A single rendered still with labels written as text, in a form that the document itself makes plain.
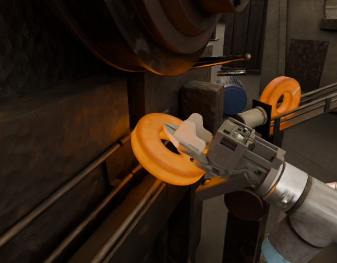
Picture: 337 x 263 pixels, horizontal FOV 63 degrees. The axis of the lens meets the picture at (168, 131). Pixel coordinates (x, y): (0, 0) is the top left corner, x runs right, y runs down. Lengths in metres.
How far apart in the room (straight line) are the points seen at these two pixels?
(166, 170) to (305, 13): 2.79
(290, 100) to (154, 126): 0.57
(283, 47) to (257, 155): 2.73
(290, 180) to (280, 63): 2.75
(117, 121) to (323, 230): 0.38
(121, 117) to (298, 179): 0.31
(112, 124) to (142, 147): 0.07
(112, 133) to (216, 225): 1.04
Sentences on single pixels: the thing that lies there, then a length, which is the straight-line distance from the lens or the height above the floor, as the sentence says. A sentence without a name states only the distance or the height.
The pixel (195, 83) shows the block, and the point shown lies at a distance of 0.73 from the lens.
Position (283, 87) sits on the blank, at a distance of 0.91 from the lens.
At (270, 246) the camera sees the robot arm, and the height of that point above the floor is 0.58.
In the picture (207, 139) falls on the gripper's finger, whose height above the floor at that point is 0.76.
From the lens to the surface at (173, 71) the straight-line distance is 0.44.
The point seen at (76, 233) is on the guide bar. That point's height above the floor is 0.69.
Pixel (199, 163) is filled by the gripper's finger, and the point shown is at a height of 0.74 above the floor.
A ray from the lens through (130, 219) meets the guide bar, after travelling 0.42.
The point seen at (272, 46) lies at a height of 0.60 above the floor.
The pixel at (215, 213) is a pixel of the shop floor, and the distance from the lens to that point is 1.51.
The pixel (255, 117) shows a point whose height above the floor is 0.69.
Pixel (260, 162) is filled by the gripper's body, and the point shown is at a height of 0.75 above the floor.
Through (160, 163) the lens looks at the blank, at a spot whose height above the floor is 0.75.
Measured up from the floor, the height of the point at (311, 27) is 0.80.
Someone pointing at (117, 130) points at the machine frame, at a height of 0.78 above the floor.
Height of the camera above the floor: 0.98
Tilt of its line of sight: 25 degrees down
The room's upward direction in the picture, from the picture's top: straight up
